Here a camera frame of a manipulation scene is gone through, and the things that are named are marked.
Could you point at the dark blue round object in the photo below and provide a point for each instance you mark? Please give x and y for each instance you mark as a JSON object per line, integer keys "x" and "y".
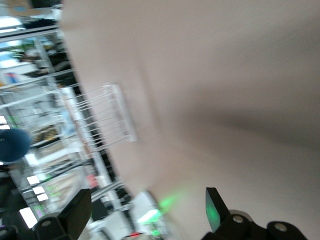
{"x": 13, "y": 145}

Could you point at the metal storage shelving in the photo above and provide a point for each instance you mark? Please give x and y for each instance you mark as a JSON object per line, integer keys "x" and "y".
{"x": 47, "y": 67}

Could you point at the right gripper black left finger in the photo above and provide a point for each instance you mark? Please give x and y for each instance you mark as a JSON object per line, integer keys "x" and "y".
{"x": 75, "y": 212}

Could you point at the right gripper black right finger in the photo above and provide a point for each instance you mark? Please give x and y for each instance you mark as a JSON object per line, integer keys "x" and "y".
{"x": 215, "y": 212}

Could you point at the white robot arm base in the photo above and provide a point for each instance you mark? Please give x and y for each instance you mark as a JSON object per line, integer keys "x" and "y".
{"x": 146, "y": 212}

